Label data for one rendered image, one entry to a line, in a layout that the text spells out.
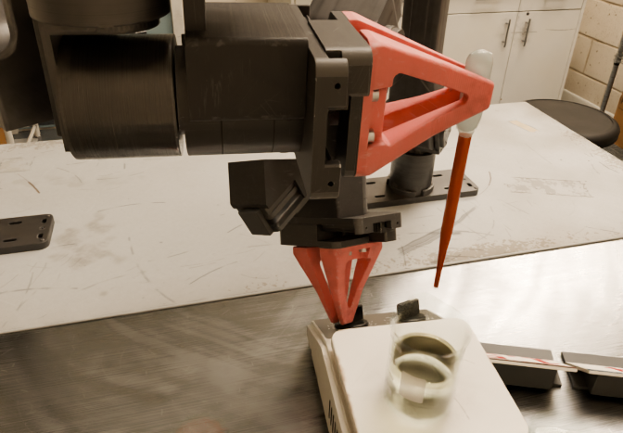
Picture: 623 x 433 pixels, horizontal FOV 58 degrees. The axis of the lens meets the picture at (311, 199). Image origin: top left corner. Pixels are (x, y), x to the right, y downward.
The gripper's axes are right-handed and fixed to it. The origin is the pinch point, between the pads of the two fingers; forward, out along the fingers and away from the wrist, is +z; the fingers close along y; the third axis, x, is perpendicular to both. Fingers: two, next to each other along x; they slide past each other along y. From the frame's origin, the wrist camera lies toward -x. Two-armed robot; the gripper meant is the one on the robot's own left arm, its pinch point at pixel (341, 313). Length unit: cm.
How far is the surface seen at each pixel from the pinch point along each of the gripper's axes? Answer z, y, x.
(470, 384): 3.4, 13.2, -1.1
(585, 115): -28, -25, 156
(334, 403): 4.8, 4.9, -7.1
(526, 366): 5.6, 12.5, 10.8
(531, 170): -12, -3, 53
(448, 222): -9.6, 16.4, -9.1
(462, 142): -14.1, 18.4, -10.7
